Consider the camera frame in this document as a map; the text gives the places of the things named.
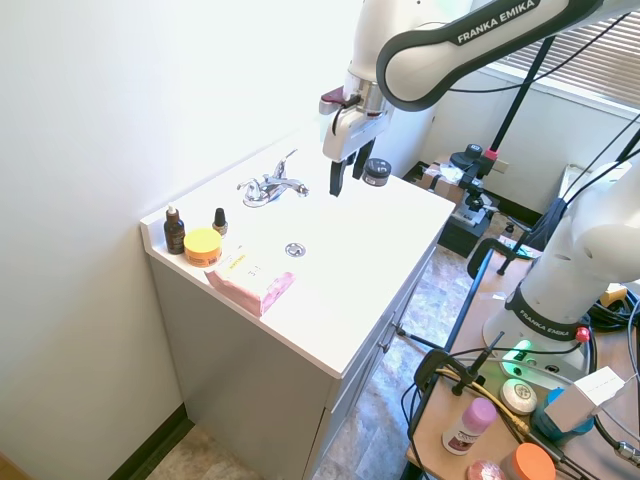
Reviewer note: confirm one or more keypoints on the window blinds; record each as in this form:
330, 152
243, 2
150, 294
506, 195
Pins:
595, 55

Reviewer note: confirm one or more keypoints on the pink cap deodorant stick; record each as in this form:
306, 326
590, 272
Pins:
470, 426

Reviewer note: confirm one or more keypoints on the yellow lid orange jar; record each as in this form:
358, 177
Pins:
202, 246

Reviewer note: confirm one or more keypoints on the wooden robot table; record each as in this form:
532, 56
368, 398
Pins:
490, 350

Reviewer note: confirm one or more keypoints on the brown cardboard box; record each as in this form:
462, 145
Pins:
442, 179

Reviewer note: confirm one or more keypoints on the dark red wrist camera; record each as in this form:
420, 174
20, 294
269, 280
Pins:
331, 100

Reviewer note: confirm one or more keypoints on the black tripod head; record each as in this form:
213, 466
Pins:
470, 170

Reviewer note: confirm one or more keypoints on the black camera stand pole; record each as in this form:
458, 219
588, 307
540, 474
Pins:
520, 95

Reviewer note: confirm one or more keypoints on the dark round jar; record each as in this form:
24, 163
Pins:
376, 172

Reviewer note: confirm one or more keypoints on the chrome sink faucet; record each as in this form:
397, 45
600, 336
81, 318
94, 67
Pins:
272, 184

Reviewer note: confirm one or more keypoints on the white Franka Panda arm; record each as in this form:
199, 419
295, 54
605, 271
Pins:
550, 240

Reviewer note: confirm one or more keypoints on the brown dropper bottle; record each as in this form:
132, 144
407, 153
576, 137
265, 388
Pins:
174, 231

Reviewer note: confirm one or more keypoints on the round white tin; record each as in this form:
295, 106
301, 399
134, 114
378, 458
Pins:
519, 397

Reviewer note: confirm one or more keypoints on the small dark nail polish bottle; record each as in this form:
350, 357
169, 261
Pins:
219, 221

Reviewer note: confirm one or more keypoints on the white cardboard box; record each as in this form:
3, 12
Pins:
585, 400

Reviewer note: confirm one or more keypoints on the blue container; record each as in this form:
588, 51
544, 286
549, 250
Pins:
552, 425

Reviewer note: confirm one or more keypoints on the pink soap packet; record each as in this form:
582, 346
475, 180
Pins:
250, 280

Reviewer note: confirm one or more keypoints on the black table clamp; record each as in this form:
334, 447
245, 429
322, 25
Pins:
450, 370
500, 252

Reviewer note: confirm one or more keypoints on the grey vanity cabinet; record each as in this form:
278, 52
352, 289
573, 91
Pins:
280, 350

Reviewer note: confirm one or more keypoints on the chrome sink drain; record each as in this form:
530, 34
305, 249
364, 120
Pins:
295, 249

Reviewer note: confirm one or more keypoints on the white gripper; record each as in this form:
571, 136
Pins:
345, 131

